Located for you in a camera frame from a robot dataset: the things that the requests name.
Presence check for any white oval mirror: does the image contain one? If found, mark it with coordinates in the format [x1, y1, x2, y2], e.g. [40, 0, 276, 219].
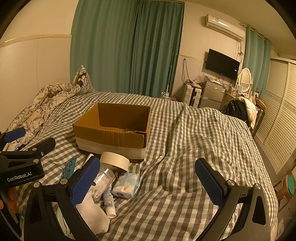
[238, 68, 252, 93]

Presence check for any clear plastic bag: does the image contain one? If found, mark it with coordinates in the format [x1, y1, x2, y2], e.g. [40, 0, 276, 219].
[193, 72, 208, 84]

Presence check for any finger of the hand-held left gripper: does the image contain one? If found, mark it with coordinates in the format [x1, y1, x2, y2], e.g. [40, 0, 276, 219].
[0, 127, 26, 151]
[0, 137, 56, 161]

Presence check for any clear jar of cotton swabs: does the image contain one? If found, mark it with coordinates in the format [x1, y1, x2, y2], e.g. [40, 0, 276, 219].
[91, 168, 115, 204]

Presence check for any white louvered wardrobe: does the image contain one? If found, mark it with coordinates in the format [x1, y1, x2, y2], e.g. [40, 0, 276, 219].
[251, 57, 296, 176]

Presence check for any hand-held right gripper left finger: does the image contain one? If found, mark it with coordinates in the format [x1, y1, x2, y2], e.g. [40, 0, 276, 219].
[24, 156, 101, 241]

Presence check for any black wall television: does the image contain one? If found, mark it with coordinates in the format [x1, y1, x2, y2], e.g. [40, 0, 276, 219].
[205, 48, 240, 78]

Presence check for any white jacket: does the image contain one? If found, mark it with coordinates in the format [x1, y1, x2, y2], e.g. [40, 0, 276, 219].
[240, 97, 258, 127]

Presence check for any teal stool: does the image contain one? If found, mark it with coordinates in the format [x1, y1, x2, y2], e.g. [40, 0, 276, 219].
[274, 175, 296, 211]

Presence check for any white suitcase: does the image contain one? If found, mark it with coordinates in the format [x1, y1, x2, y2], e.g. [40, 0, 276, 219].
[181, 83, 202, 107]

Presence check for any checked pillow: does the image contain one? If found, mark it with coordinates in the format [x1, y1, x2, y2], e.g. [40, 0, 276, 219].
[73, 65, 96, 95]

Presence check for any beige tape roll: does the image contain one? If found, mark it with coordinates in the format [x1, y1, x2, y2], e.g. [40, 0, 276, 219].
[100, 152, 130, 172]

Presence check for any green curtain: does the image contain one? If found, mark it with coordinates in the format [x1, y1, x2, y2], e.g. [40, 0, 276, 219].
[245, 27, 271, 99]
[129, 0, 185, 98]
[70, 0, 141, 93]

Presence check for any teal blister pack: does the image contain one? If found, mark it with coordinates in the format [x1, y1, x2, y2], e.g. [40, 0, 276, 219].
[60, 156, 78, 179]

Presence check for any white cream tube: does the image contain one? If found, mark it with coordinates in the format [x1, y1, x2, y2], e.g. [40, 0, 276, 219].
[103, 185, 117, 218]

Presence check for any blue tissue packet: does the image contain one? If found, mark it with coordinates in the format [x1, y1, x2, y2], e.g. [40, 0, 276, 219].
[112, 173, 141, 198]

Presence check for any white mop pole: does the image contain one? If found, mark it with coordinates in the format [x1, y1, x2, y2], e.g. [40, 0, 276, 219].
[165, 53, 174, 93]

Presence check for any white air conditioner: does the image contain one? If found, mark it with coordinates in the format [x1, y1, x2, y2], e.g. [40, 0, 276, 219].
[205, 14, 245, 42]

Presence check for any grey checked bed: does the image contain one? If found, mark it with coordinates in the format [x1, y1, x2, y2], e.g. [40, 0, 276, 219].
[5, 91, 278, 241]

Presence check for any silver small fridge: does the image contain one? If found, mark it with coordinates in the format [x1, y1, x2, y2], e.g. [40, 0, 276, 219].
[201, 81, 227, 109]

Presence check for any brown cardboard box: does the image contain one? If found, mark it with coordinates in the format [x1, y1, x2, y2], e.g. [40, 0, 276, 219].
[73, 103, 151, 164]

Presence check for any person's left hand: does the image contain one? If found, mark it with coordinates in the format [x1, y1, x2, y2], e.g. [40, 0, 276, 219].
[0, 187, 18, 215]

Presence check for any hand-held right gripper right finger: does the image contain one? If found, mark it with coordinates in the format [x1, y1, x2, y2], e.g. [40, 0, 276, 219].
[195, 158, 271, 241]

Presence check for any wooden dressing table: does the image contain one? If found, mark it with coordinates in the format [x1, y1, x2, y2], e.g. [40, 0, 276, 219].
[222, 91, 241, 109]

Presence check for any floral quilt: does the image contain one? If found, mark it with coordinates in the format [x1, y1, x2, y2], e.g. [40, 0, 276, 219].
[6, 82, 80, 149]

